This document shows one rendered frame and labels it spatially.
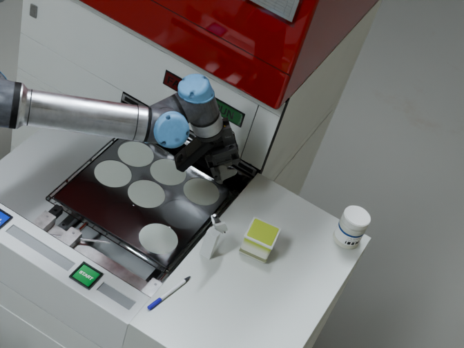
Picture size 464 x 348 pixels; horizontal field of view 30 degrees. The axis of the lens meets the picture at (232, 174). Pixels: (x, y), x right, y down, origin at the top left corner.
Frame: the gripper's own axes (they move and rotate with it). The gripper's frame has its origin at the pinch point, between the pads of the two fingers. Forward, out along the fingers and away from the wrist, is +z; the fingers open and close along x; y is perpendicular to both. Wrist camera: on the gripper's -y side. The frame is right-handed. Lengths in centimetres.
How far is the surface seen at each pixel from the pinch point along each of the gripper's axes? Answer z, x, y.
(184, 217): 7.5, -2.6, -11.4
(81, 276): -11.9, -25.8, -34.7
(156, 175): 5.6, 12.3, -16.2
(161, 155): 6.8, 19.7, -14.1
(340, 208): 135, 77, 39
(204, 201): 10.4, 2.9, -5.7
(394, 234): 144, 63, 58
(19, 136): 22, 58, -60
